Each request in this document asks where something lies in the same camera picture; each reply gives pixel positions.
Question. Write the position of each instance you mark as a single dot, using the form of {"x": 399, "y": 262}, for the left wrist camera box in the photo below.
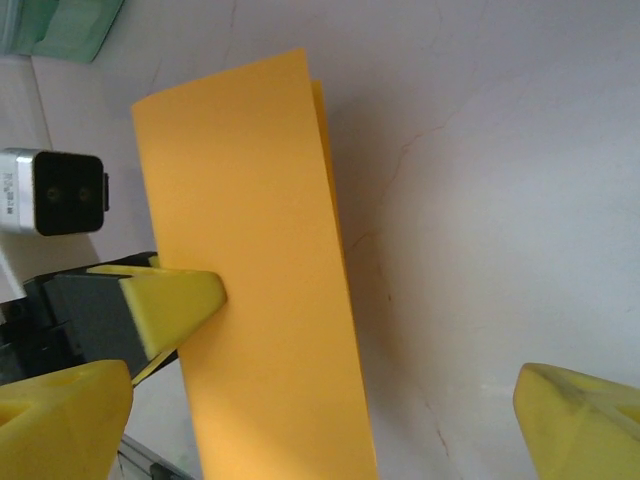
{"x": 65, "y": 192}

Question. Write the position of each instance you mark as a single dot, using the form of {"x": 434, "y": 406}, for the long aluminium base rail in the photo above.
{"x": 150, "y": 460}

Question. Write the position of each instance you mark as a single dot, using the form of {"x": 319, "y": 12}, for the mint green zip pouch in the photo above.
{"x": 65, "y": 35}

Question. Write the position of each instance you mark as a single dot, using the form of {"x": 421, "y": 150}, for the orange paper sheet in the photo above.
{"x": 250, "y": 250}

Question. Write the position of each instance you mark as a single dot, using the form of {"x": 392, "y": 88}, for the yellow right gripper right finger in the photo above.
{"x": 575, "y": 430}

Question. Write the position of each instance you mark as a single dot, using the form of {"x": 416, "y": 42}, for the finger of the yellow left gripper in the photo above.
{"x": 170, "y": 310}
{"x": 152, "y": 367}

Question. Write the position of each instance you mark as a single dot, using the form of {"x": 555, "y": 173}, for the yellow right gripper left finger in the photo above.
{"x": 60, "y": 430}

